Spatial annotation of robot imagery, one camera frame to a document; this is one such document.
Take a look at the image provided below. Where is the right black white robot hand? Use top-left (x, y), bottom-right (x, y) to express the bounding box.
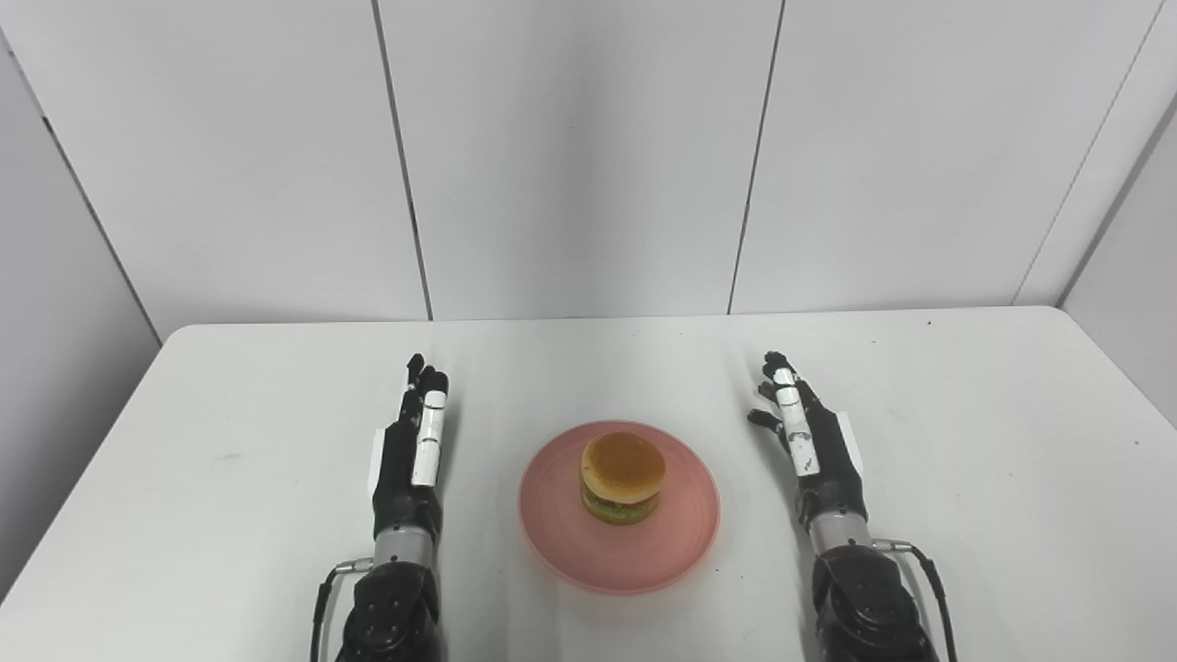
top-left (747, 350), bottom-right (870, 533)

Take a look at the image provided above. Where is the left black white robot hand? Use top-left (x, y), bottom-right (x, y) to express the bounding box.
top-left (369, 353), bottom-right (451, 540)

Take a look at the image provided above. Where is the pink round plate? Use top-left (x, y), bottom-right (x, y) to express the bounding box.
top-left (519, 421), bottom-right (722, 595)

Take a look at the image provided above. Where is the toy hamburger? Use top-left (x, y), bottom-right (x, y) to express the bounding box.
top-left (579, 432), bottom-right (667, 526)

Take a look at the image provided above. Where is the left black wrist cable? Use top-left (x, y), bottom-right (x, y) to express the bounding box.
top-left (309, 557), bottom-right (376, 662)

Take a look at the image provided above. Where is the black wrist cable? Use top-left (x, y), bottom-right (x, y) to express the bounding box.
top-left (870, 539), bottom-right (959, 662)
top-left (309, 557), bottom-right (376, 662)

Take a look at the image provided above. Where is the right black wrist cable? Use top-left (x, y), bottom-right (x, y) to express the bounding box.
top-left (870, 539), bottom-right (959, 662)

